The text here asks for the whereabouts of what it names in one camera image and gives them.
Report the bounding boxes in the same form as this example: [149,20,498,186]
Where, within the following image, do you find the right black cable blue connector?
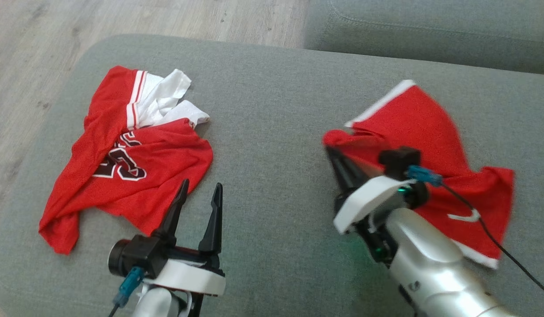
[406,165,544,299]

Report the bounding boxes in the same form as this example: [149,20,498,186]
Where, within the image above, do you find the large grey sofa seat cushion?
[0,34,544,317]

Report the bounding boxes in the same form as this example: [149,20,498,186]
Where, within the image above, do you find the small grey sofa cushion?
[303,0,544,75]

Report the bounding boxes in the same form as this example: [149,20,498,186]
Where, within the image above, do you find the red jersey with white sleeves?
[38,65,214,255]

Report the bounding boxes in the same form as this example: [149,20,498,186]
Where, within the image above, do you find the left black cable blue connector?
[107,266,145,317]

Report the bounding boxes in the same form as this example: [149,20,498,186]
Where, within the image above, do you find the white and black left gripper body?
[142,243,226,317]

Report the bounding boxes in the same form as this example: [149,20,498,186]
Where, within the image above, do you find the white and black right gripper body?
[333,175,429,265]

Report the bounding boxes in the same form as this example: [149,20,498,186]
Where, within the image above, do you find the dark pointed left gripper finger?
[198,183,223,256]
[151,178,190,247]

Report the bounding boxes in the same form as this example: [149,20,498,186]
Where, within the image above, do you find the red shorts with white trim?
[322,79,515,270]

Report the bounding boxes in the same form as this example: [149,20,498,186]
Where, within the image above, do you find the black cable blue connector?
[406,165,544,299]
[107,266,145,317]

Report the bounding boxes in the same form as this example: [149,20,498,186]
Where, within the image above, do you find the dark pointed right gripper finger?
[342,154,383,184]
[326,146,365,196]

